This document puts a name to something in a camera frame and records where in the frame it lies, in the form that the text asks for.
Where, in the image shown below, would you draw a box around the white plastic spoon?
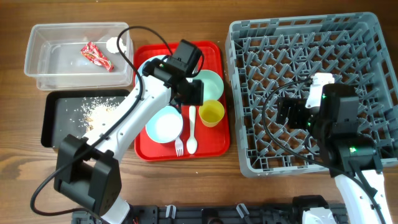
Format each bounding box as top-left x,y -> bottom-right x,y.
187,105 -> 198,154

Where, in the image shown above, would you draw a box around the yellow plastic cup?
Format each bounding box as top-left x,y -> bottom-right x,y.
198,100 -> 225,128

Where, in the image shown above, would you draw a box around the small light blue bowl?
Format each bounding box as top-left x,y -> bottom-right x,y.
146,106 -> 183,144

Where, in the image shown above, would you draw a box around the black plastic tray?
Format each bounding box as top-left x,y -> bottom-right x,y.
41,89 -> 129,149

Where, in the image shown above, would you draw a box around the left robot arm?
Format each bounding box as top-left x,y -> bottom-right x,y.
54,55 -> 203,223

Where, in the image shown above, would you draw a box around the rice and peanut scraps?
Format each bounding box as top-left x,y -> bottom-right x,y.
78,96 -> 125,132

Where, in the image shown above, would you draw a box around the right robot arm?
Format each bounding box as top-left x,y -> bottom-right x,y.
277,84 -> 392,223

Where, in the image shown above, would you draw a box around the clear plastic bin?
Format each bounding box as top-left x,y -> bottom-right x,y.
24,22 -> 133,91

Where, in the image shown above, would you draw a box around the white plastic fork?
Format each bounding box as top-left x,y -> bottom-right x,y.
175,137 -> 184,157

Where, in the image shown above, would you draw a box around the grey dishwasher rack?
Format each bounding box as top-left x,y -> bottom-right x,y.
225,12 -> 397,178

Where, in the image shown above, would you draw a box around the mint green bowl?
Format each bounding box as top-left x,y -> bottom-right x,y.
187,70 -> 224,101

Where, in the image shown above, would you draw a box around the red serving tray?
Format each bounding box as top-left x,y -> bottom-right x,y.
134,41 -> 230,162

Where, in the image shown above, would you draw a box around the light blue plate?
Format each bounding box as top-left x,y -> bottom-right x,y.
137,55 -> 168,75

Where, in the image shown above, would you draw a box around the white napkin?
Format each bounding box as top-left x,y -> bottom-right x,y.
106,37 -> 127,54

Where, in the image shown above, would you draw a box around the red snack wrapper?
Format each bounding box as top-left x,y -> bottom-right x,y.
80,42 -> 114,72

